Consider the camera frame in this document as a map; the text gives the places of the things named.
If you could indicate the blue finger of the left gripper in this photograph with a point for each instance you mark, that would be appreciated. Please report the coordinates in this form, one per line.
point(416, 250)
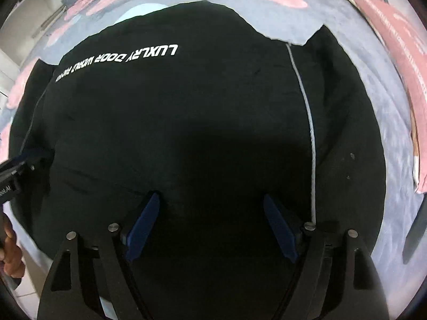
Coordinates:
point(30, 161)

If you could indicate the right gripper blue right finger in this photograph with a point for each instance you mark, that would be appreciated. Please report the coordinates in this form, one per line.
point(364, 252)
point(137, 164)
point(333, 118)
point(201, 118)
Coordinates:
point(338, 279)

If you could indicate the black hooded jacket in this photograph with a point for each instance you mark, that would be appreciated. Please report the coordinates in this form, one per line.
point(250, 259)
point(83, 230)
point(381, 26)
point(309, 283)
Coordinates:
point(193, 104)

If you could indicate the person left hand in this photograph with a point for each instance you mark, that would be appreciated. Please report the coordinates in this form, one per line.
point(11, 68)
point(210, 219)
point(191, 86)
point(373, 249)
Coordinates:
point(11, 253)

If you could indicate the white bookshelf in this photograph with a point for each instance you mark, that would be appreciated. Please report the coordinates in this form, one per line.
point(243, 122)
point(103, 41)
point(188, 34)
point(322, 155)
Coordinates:
point(22, 29)

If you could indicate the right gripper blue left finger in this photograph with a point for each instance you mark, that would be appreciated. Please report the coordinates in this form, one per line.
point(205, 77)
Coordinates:
point(71, 289)

